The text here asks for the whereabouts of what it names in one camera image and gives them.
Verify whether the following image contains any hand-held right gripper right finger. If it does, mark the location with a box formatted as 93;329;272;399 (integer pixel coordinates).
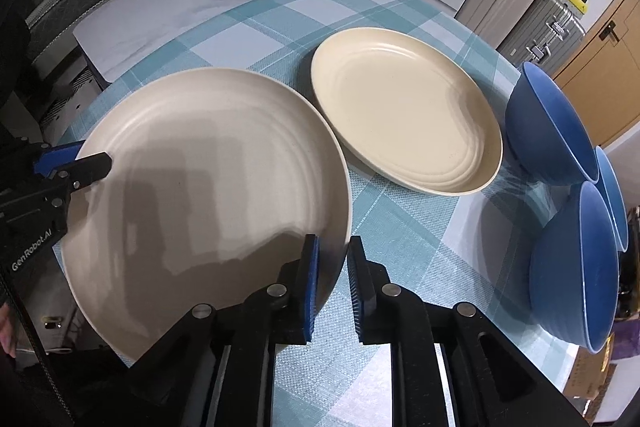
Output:
347;234;596;427

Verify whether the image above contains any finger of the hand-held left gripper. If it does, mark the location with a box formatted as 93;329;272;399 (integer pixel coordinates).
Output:
15;139;87;182
0;152;113;229

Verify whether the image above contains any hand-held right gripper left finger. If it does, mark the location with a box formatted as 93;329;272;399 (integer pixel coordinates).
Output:
125;234;321;427

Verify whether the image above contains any large cream plate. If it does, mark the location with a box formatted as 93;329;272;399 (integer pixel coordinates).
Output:
59;67;352;365

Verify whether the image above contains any blue bowl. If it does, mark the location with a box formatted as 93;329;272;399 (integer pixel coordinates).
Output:
505;61;600;185
592;146;630;253
530;181;621;354

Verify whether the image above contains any white storage crate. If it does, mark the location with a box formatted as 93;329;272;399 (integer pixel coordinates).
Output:
37;67;106;142

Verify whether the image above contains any teal checked tablecloth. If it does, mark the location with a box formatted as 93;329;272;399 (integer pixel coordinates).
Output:
55;0;601;427

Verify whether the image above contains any white marble table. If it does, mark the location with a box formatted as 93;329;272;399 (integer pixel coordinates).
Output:
72;0;321;88

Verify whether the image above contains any cardboard box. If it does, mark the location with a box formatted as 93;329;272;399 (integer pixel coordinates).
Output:
565;347;617;410

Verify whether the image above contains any purple bag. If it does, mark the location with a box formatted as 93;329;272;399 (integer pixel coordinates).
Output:
607;317;640;358

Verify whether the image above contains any silver suitcase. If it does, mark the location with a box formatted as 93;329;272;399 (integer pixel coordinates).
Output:
497;0;586;78

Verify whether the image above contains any wooden door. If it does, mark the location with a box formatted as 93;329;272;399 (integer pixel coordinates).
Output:
555;0;640;148

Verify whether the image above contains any black cable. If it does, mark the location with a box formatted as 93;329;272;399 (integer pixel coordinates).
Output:
0;267;76;427

